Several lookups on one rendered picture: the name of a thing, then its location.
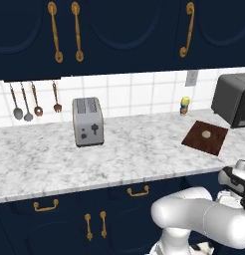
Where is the brass base cupboard handle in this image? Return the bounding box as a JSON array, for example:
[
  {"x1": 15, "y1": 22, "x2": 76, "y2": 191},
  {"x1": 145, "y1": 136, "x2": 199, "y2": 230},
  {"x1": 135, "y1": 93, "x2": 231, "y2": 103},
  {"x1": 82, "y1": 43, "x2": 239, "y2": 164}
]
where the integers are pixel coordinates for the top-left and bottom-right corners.
[
  {"x1": 84, "y1": 213, "x2": 94, "y2": 242},
  {"x1": 100, "y1": 210, "x2": 109, "y2": 239}
]

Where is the brass drawer handle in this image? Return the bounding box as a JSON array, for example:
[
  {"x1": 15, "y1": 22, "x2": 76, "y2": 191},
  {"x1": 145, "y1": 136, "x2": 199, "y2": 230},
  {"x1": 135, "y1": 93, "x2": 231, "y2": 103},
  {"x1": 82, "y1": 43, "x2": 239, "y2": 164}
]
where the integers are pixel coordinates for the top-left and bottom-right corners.
[
  {"x1": 32, "y1": 198, "x2": 60, "y2": 213},
  {"x1": 126, "y1": 184, "x2": 150, "y2": 198}
]

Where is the brass wall cupboard handle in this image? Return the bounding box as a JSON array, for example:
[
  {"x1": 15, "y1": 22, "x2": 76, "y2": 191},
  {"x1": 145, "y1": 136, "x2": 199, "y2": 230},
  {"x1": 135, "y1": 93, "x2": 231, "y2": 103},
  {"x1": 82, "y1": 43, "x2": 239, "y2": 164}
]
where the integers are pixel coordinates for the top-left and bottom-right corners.
[
  {"x1": 47, "y1": 1, "x2": 65, "y2": 64},
  {"x1": 71, "y1": 1, "x2": 85, "y2": 63},
  {"x1": 179, "y1": 1, "x2": 196, "y2": 59}
]

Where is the brown wooden cutting board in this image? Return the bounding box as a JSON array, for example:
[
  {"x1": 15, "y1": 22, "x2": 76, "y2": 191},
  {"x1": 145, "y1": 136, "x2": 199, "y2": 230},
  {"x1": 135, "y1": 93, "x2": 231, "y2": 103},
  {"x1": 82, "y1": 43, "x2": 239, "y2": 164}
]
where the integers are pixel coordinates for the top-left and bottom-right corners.
[{"x1": 180, "y1": 120, "x2": 229, "y2": 157}]

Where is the yellow condiment bottle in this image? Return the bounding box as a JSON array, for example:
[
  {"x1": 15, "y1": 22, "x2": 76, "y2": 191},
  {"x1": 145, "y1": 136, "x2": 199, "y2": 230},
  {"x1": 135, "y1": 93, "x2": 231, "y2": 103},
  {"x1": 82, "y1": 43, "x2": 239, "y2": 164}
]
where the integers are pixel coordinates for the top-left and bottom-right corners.
[{"x1": 179, "y1": 96, "x2": 191, "y2": 117}]

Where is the navy drawer front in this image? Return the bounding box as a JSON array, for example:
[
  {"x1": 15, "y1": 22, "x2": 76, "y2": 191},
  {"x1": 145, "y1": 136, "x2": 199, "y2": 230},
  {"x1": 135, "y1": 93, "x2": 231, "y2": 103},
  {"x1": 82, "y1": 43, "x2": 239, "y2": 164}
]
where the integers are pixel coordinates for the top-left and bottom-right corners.
[
  {"x1": 106, "y1": 175, "x2": 192, "y2": 202},
  {"x1": 0, "y1": 193, "x2": 83, "y2": 220}
]

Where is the grey wall socket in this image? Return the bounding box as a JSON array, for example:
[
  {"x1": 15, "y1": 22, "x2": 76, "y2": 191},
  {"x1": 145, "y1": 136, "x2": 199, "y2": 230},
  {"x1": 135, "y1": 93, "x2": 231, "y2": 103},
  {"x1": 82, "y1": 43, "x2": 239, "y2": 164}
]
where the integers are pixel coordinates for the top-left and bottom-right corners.
[{"x1": 185, "y1": 70, "x2": 199, "y2": 88}]

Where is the brown hanging fork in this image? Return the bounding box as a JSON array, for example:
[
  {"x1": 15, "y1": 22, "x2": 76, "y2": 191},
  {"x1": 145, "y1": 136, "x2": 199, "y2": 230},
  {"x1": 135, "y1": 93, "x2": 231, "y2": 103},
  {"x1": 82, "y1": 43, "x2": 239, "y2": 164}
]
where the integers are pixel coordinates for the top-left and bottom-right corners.
[{"x1": 51, "y1": 80, "x2": 63, "y2": 114}]

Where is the navy base cupboard door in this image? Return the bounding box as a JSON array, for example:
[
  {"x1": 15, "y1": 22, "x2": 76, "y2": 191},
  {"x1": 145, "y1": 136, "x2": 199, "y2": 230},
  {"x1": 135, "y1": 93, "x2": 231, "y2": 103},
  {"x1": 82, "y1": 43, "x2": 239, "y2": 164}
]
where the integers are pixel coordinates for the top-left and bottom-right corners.
[
  {"x1": 94, "y1": 193, "x2": 165, "y2": 255},
  {"x1": 0, "y1": 207, "x2": 97, "y2": 255}
]

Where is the navy wall cupboard door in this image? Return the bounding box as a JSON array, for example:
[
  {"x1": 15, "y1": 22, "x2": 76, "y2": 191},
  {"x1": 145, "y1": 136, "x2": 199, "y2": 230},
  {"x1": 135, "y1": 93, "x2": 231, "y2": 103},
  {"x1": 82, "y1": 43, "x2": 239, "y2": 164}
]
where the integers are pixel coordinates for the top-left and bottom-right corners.
[
  {"x1": 175, "y1": 0, "x2": 245, "y2": 72},
  {"x1": 64, "y1": 0, "x2": 179, "y2": 78},
  {"x1": 0, "y1": 0, "x2": 67, "y2": 82}
]

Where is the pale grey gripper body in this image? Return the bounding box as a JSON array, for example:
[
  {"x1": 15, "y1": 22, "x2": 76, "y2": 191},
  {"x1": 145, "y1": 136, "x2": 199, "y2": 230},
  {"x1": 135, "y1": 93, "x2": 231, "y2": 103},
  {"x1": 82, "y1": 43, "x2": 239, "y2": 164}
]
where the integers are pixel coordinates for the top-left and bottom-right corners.
[{"x1": 216, "y1": 190, "x2": 244, "y2": 209}]

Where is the dark grey toaster oven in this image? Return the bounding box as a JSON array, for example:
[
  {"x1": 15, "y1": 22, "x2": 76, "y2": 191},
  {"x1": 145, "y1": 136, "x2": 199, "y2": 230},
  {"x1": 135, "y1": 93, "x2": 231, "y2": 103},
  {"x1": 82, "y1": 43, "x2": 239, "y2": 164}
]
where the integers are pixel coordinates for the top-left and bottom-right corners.
[{"x1": 210, "y1": 72, "x2": 245, "y2": 129}]

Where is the silver two-slot toaster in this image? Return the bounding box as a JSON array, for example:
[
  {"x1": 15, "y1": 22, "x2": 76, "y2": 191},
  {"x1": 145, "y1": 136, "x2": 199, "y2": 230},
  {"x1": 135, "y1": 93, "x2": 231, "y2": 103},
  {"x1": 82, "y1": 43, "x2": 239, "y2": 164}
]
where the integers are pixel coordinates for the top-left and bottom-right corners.
[{"x1": 72, "y1": 97, "x2": 106, "y2": 148}]

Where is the brown hanging slotted spoon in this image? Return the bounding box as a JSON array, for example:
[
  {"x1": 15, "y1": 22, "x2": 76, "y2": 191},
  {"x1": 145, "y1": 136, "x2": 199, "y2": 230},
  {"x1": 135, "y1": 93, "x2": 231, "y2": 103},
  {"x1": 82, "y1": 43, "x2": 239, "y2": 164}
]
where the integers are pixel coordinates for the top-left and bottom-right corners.
[{"x1": 30, "y1": 81, "x2": 45, "y2": 118}]

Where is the grey hanging spoon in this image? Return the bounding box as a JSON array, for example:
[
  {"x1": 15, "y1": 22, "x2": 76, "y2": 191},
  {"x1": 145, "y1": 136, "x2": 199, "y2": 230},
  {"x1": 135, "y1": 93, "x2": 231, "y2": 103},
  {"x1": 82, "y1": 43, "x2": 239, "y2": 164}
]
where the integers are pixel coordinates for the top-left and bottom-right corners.
[
  {"x1": 20, "y1": 82, "x2": 35, "y2": 123},
  {"x1": 8, "y1": 82, "x2": 24, "y2": 122}
]

